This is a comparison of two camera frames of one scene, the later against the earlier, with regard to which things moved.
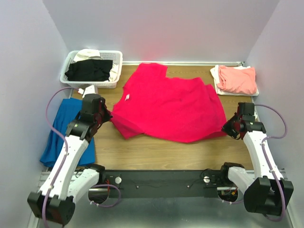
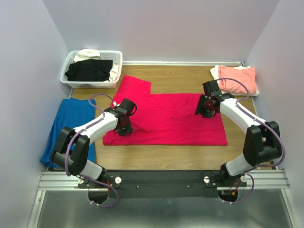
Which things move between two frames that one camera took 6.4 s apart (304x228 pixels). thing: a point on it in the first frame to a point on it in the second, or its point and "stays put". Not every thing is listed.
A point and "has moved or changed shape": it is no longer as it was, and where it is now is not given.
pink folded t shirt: x=241 y=81 stays put
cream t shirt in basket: x=88 y=54 stays put
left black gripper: x=108 y=115 to x=128 y=130
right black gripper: x=226 y=128 to x=208 y=114
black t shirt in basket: x=90 y=70 stays put
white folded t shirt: x=214 y=71 stays put
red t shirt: x=152 y=106 has moved or changed shape
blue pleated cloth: x=68 y=109 stays put
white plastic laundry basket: x=116 y=57 stays put
